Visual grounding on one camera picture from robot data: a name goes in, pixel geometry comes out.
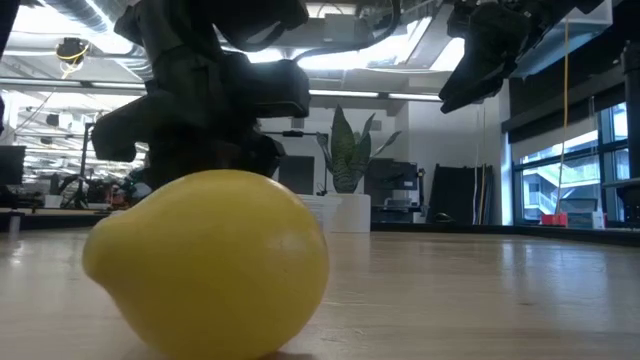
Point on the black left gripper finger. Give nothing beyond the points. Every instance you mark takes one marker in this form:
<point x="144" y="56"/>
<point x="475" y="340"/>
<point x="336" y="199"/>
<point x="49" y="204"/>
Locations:
<point x="167" y="167"/>
<point x="260" y="155"/>

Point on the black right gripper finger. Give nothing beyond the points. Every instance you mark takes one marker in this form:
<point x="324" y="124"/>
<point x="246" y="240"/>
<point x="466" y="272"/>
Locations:
<point x="475" y="97"/>
<point x="465" y="85"/>

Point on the yellow lemon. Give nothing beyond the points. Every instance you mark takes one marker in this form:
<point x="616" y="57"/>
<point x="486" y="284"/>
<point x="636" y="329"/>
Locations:
<point x="210" y="270"/>

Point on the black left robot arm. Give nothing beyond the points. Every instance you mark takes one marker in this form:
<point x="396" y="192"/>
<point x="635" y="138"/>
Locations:
<point x="165" y="30"/>

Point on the clear plastic tupperware container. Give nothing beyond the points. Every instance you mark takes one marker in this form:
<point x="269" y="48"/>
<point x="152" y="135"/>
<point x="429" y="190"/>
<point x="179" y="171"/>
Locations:
<point x="312" y="212"/>

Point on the green snake plant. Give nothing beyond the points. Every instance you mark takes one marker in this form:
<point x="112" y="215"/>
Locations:
<point x="350" y="160"/>

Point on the black leaning panels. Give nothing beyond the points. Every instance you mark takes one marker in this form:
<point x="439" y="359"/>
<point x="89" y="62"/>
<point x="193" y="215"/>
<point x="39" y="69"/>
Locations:
<point x="455" y="195"/>

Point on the white plant pot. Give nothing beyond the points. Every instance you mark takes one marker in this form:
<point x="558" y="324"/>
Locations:
<point x="352" y="212"/>

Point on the long linear ceiling light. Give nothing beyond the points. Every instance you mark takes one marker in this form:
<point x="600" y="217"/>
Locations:
<point x="350" y="93"/>

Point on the black shelf cart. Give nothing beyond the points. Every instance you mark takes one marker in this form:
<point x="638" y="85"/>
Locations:
<point x="395" y="185"/>

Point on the small black round object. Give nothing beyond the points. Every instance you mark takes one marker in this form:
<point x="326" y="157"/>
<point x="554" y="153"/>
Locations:
<point x="444" y="218"/>

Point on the red box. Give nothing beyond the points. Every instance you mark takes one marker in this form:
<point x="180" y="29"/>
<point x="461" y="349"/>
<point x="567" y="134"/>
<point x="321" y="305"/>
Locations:
<point x="555" y="219"/>

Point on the black monitor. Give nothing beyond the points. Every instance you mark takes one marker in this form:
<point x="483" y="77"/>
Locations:
<point x="11" y="165"/>

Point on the white box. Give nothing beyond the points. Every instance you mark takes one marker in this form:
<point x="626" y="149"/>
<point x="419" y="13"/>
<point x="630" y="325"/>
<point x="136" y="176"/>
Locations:
<point x="599" y="219"/>

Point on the black camera boom stand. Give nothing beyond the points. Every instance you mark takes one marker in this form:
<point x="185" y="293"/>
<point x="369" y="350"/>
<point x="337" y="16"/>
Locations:
<point x="295" y="133"/>

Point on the black tall stand frame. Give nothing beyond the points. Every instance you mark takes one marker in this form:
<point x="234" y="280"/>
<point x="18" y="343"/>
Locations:
<point x="83" y="170"/>

